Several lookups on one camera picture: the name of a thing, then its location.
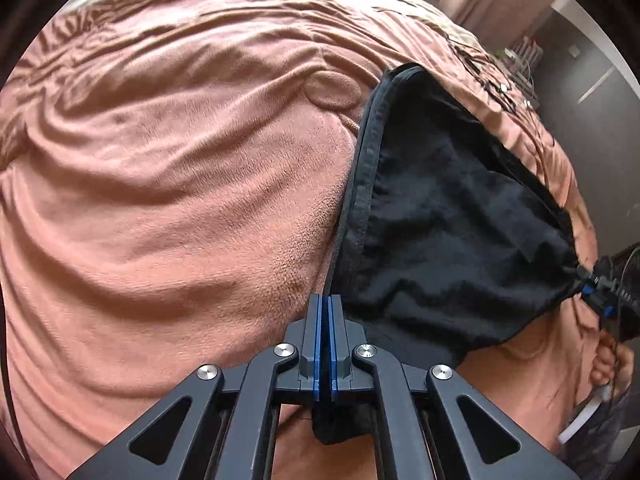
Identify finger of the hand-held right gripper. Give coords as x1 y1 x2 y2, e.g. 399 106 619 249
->
575 257 626 323

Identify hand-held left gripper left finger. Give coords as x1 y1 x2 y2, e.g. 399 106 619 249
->
65 294 321 480

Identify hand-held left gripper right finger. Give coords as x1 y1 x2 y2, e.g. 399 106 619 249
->
329 295 578 480

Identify black pants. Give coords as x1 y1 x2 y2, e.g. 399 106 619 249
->
311 62 591 445

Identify person's right hand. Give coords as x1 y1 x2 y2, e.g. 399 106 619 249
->
589 329 635 398

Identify pink blanket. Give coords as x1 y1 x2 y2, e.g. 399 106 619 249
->
0 0 601 480

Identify silver metal clip hanger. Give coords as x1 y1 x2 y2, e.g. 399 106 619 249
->
460 45 538 111

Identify white cable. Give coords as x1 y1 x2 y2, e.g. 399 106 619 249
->
556 384 615 445

